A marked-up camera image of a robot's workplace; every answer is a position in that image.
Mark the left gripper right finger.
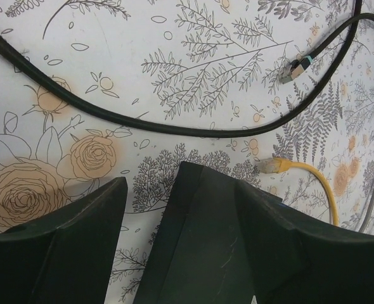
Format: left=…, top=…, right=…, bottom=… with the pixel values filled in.
left=235, top=181, right=374, bottom=303

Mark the black network switch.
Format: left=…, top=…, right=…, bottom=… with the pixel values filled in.
left=132, top=160, right=283, bottom=304

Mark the black cable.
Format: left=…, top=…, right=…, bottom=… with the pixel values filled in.
left=0, top=12, right=374, bottom=140

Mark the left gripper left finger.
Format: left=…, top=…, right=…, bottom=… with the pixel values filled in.
left=0, top=177, right=127, bottom=303

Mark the yellow ethernet cable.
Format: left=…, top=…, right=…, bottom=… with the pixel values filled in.
left=260, top=156, right=340, bottom=227

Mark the floral table mat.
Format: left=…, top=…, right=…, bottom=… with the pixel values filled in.
left=0, top=1, right=374, bottom=303

